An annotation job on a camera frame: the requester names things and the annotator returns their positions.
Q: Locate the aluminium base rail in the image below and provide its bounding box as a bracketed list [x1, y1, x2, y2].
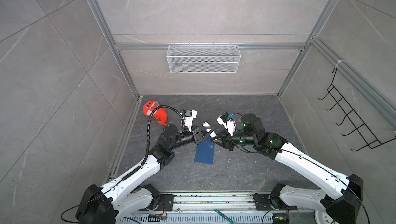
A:
[118, 192, 316, 224]

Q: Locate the red plush toy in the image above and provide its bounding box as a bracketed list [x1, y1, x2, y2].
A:
[142, 100, 168, 126]

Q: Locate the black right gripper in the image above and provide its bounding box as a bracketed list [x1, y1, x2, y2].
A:
[210, 127, 257, 151]

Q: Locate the white analog clock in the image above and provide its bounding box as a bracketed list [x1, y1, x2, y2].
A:
[314, 210, 334, 224]

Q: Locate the white glue stick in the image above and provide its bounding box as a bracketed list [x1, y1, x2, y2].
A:
[203, 122, 217, 138]

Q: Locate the blue envelope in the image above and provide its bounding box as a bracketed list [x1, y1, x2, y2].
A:
[194, 136, 215, 165]

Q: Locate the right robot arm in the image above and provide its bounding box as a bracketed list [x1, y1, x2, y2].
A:
[211, 113, 364, 224]

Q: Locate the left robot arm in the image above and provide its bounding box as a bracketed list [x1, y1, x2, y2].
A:
[74, 106, 213, 224]

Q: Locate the white wire basket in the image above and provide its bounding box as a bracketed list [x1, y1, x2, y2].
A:
[167, 45, 241, 74]

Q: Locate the black wire hook rack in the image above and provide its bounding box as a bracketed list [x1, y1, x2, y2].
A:
[318, 68, 396, 152]

